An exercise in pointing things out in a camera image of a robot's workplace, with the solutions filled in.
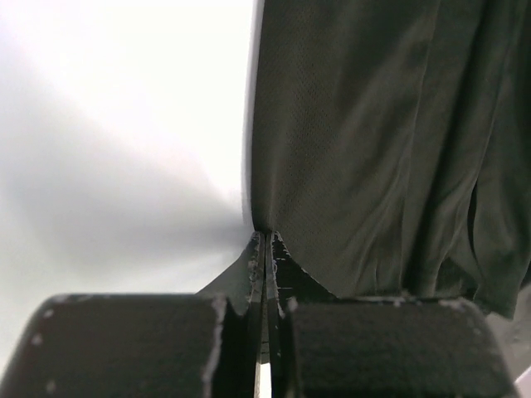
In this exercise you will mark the black t-shirt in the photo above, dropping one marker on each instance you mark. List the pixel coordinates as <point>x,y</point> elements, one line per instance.
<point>391,145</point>

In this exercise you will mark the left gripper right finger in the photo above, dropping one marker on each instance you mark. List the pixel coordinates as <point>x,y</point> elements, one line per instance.
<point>324,346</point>

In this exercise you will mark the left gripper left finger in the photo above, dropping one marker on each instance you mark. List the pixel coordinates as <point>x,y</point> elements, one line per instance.
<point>206,344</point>

